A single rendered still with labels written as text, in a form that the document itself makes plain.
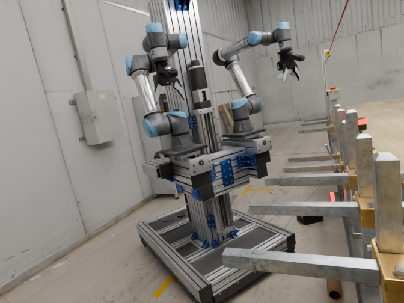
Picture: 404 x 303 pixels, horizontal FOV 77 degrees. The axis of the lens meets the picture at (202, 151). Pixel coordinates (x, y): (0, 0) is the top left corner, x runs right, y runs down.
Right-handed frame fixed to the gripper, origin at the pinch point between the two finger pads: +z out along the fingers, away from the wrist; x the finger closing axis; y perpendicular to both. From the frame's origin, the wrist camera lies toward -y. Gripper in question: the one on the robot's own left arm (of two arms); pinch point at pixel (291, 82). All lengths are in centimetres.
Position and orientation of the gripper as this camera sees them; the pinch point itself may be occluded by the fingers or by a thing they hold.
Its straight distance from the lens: 174.4
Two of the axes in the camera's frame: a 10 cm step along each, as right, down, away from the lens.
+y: -5.1, -0.7, 8.6
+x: -8.4, 2.5, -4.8
